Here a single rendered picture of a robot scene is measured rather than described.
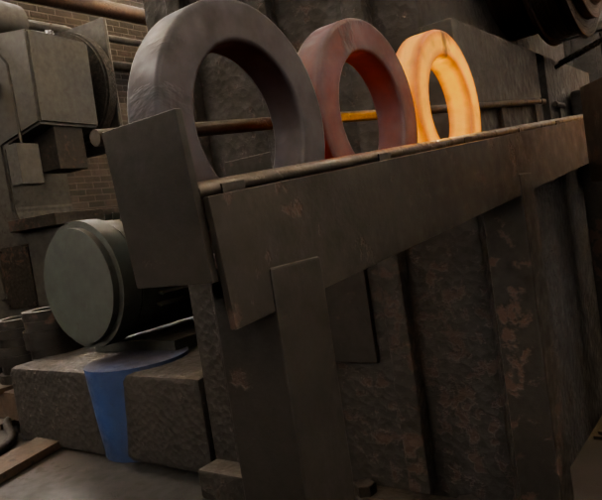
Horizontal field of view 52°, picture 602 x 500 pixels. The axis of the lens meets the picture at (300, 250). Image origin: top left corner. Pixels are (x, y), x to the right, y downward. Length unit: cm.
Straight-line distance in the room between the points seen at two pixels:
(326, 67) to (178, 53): 18
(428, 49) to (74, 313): 146
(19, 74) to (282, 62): 485
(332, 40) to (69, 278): 148
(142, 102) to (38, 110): 477
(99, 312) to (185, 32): 147
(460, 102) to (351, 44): 27
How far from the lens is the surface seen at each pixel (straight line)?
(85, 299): 191
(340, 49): 60
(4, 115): 544
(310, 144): 52
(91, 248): 184
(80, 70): 557
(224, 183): 41
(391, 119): 68
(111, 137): 44
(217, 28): 47
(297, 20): 123
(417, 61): 72
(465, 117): 84
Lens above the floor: 60
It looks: 3 degrees down
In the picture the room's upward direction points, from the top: 9 degrees counter-clockwise
